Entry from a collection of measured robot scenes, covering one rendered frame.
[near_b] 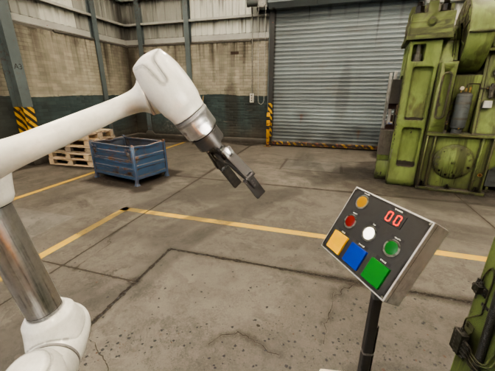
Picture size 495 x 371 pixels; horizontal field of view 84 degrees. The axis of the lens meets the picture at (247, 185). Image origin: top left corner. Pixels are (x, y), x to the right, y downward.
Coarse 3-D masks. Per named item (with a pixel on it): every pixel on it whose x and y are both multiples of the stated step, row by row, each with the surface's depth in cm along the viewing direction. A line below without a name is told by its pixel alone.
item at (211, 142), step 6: (216, 126) 69; (210, 132) 67; (216, 132) 68; (204, 138) 67; (210, 138) 67; (216, 138) 68; (198, 144) 68; (204, 144) 68; (210, 144) 68; (216, 144) 68; (222, 144) 69; (204, 150) 69; (210, 150) 74; (216, 150) 69; (222, 156) 70
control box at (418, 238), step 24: (360, 192) 106; (360, 216) 101; (384, 216) 93; (408, 216) 86; (360, 240) 97; (384, 240) 89; (408, 240) 83; (432, 240) 80; (384, 264) 86; (408, 264) 80; (384, 288) 83; (408, 288) 84
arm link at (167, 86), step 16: (144, 64) 57; (160, 64) 57; (176, 64) 60; (144, 80) 58; (160, 80) 58; (176, 80) 59; (160, 96) 60; (176, 96) 60; (192, 96) 62; (160, 112) 64; (176, 112) 62; (192, 112) 63
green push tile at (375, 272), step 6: (372, 258) 90; (372, 264) 89; (378, 264) 87; (366, 270) 90; (372, 270) 88; (378, 270) 86; (384, 270) 85; (390, 270) 84; (366, 276) 89; (372, 276) 87; (378, 276) 85; (384, 276) 84; (372, 282) 86; (378, 282) 85; (378, 288) 84
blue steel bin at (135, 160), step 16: (96, 144) 499; (112, 144) 476; (128, 144) 565; (144, 144) 542; (160, 144) 509; (96, 160) 513; (112, 160) 488; (128, 160) 467; (144, 160) 483; (160, 160) 513; (96, 176) 524; (128, 176) 479; (144, 176) 486
